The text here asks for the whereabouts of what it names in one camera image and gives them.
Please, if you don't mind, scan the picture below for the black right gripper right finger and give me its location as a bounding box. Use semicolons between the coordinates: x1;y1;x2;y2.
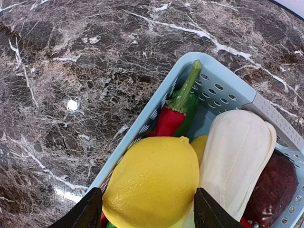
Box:
194;188;244;228

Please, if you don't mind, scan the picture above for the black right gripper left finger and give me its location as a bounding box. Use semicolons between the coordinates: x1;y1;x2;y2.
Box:
49;187;103;228

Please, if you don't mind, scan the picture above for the yellow lemon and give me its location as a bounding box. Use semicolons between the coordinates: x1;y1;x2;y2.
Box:
103;136;200;228

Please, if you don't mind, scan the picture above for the green leafy vegetable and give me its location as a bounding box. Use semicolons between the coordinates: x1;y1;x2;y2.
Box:
199;110;276;221

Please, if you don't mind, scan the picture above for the yellow vegetable in basket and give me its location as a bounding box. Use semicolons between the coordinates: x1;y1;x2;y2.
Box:
190;135;208;165

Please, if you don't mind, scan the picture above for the dark purple vegetable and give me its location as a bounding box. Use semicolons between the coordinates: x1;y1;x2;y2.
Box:
243;150;298;227

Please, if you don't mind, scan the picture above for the red chili pepper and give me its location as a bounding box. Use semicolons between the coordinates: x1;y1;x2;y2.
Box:
146;60;202;137

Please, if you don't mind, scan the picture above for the green cucumber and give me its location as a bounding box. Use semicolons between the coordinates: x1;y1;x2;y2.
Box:
174;94;199;137

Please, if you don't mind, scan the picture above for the light blue plastic basket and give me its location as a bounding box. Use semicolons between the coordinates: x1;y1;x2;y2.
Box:
91;52;304;228

